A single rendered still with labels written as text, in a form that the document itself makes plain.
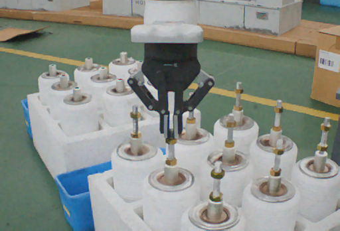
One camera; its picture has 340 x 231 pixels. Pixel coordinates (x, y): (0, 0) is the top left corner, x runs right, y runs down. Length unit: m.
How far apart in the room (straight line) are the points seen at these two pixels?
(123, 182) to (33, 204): 0.40
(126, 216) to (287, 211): 0.27
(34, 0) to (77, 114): 3.03
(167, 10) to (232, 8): 2.18
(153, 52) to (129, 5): 2.59
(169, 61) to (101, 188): 0.31
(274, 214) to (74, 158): 0.54
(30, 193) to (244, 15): 1.94
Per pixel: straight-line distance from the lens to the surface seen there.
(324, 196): 0.73
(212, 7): 2.79
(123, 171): 0.75
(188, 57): 0.58
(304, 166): 0.75
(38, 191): 1.15
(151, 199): 0.67
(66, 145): 0.98
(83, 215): 0.93
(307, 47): 2.51
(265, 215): 0.65
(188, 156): 0.80
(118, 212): 0.74
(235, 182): 0.72
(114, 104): 1.04
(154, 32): 0.52
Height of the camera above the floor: 0.61
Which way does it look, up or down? 22 degrees down
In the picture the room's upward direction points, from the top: straight up
